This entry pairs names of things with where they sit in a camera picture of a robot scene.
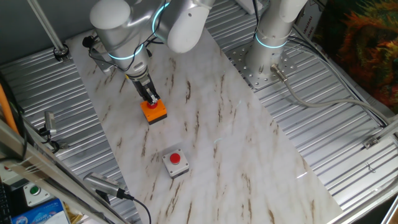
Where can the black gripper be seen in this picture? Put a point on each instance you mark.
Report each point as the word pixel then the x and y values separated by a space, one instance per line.
pixel 141 85

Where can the orange box red button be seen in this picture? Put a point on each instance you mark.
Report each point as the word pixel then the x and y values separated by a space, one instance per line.
pixel 154 113

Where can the grey box red button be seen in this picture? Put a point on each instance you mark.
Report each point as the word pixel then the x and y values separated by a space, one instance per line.
pixel 175 161

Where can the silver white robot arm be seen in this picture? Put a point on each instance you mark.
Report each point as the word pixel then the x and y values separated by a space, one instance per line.
pixel 124 34

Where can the marble pattern board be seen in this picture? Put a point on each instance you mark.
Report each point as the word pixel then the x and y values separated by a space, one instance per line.
pixel 217 140

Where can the tan wrapped packet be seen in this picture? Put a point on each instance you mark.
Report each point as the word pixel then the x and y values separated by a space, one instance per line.
pixel 73 216

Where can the orange tube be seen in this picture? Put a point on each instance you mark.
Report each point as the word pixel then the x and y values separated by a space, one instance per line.
pixel 6 109

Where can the white box green button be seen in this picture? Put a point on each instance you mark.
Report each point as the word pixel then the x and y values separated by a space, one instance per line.
pixel 34 190

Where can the blue tissue pack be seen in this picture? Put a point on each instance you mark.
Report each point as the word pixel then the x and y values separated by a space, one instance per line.
pixel 43 214

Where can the white box red dot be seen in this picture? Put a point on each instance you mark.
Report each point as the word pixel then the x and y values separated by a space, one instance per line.
pixel 7 175

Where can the cardboard box red print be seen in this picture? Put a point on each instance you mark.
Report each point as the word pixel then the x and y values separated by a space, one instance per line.
pixel 311 25

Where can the colourful orange green cloth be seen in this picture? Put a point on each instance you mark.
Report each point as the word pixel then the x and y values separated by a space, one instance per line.
pixel 367 46

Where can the silver ribbed camera on mount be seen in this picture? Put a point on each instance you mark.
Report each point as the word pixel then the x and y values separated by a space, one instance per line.
pixel 99 183

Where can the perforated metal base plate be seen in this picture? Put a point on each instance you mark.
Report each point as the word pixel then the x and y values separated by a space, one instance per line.
pixel 253 81

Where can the aluminium frame pole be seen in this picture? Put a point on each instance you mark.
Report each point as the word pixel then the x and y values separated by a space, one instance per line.
pixel 46 28

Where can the aluminium frame beam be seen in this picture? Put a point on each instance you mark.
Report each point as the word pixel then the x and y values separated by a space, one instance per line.
pixel 46 174

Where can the small metal corner bracket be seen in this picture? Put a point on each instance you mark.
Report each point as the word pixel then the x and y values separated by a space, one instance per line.
pixel 370 142

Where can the aluminium frame bar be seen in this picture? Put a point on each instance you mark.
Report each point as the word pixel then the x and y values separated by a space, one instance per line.
pixel 391 211
pixel 388 129

